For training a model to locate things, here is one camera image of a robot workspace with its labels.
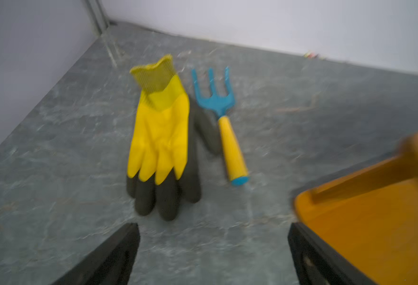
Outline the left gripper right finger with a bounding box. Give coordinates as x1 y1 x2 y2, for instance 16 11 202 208
288 222 374 285

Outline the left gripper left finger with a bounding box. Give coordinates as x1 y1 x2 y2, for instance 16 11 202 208
53 223 141 285

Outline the orange wooden two-tier shelf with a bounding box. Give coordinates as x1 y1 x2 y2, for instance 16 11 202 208
294 133 418 285

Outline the yellow garden glove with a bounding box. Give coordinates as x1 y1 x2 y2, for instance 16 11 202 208
127 55 222 221

